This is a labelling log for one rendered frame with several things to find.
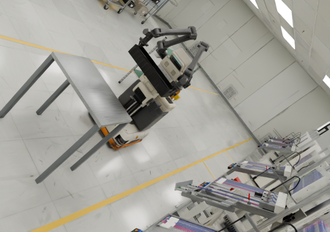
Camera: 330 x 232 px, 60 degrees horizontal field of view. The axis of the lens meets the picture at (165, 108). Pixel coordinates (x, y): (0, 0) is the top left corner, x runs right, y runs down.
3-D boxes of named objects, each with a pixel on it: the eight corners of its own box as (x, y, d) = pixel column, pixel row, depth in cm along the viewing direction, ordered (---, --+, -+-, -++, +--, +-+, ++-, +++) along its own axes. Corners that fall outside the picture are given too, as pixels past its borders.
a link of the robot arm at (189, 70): (208, 48, 286) (199, 43, 287) (210, 44, 281) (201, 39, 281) (191, 79, 267) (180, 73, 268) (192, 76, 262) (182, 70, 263)
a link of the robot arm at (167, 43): (199, 40, 294) (197, 32, 297) (196, 34, 282) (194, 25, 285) (159, 53, 306) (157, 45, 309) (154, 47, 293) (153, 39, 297)
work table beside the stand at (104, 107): (38, 111, 284) (89, 58, 258) (74, 170, 270) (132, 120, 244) (-4, 114, 242) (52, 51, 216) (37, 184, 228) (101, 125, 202)
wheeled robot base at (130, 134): (115, 106, 406) (126, 95, 397) (140, 142, 393) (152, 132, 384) (84, 108, 343) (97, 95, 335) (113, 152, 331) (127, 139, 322)
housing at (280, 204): (272, 219, 252) (275, 204, 251) (276, 204, 296) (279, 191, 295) (282, 223, 248) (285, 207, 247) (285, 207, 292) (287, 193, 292)
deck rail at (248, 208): (200, 195, 279) (201, 189, 278) (201, 195, 280) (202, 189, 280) (277, 221, 248) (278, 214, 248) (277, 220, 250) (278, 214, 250)
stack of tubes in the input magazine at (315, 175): (292, 195, 247) (320, 179, 238) (293, 183, 293) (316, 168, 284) (302, 208, 243) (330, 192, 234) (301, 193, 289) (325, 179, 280)
